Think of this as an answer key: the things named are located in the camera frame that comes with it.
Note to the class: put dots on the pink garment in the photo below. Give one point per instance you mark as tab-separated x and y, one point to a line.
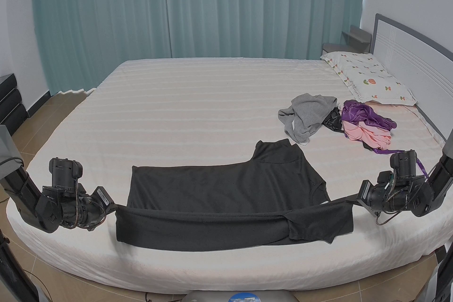
357	132

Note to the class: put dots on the white printed pillow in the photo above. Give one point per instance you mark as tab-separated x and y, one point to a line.
368	74

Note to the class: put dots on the purple garment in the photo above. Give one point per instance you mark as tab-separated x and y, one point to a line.
361	113

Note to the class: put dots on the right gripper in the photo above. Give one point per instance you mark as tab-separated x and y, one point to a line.
375	198

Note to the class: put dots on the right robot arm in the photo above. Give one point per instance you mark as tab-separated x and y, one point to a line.
439	180

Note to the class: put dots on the bed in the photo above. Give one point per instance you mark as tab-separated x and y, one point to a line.
212	106

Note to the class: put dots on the black shiny garment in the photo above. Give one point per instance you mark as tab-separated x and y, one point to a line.
332	122

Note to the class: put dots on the black T-shirt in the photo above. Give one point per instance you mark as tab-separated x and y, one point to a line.
212	183

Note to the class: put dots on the black chest of drawers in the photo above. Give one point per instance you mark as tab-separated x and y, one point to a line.
10	102

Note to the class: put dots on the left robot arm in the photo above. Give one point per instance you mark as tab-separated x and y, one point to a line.
24	191

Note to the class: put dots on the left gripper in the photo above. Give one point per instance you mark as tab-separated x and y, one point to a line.
95	208

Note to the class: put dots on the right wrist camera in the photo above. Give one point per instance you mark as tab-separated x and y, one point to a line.
384	178

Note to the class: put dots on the grey bedside table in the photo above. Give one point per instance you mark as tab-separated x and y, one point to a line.
354	35

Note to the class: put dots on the dark grey garment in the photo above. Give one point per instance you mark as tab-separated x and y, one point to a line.
368	146

